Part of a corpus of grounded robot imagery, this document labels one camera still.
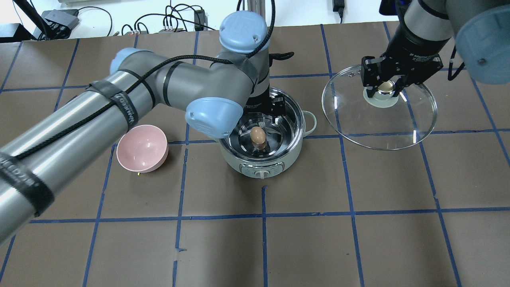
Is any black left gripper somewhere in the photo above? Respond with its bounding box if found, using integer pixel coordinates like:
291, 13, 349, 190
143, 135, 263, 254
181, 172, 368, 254
243, 87, 286, 118

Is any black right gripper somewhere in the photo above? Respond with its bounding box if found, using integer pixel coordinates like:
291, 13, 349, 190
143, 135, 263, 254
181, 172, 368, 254
361, 55, 444, 98

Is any brown egg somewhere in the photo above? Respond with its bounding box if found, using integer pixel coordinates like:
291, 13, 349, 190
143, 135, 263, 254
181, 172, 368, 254
250, 126, 267, 145

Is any glass pot lid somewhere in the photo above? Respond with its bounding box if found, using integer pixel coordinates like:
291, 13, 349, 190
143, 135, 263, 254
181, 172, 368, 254
322, 65, 437, 151

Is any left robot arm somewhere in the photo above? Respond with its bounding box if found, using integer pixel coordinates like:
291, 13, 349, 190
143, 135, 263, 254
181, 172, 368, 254
0, 11, 294, 244

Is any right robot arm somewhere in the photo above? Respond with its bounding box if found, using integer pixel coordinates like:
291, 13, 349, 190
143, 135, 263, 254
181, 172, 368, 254
361, 0, 510, 100

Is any pale green electric pot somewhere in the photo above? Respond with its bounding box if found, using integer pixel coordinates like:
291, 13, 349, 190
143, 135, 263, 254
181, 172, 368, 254
219, 90, 317, 179

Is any brown paper table mat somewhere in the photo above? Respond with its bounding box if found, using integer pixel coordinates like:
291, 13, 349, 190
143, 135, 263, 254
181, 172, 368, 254
1, 22, 509, 287

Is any pink bowl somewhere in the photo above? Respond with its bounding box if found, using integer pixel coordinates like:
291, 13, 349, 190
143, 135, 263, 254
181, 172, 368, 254
116, 125, 169, 173

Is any black usb hub box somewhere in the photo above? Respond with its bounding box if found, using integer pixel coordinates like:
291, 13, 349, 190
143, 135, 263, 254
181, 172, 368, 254
41, 9, 79, 30

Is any aluminium frame post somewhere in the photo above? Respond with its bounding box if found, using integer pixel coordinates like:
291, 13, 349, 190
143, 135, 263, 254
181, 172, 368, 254
244, 0, 266, 18

